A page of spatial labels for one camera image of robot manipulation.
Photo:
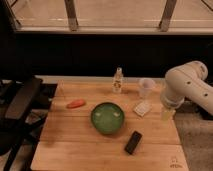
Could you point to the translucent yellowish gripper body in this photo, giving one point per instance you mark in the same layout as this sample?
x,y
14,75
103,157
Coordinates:
x,y
167,113

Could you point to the black eraser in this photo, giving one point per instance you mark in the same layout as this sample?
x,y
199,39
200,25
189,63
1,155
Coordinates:
x,y
133,142

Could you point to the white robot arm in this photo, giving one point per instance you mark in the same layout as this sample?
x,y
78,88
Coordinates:
x,y
187,81

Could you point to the translucent plastic cup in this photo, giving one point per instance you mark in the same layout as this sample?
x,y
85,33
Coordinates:
x,y
146,86

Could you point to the clear spray bottle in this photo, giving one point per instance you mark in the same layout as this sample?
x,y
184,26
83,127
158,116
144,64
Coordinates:
x,y
118,80

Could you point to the green bowl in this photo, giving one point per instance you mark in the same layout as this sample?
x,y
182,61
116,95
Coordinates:
x,y
107,118

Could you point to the orange carrot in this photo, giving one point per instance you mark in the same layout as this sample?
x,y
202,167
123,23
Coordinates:
x,y
76,104

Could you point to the black office chair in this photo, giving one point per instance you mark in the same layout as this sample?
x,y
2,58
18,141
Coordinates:
x,y
32,94

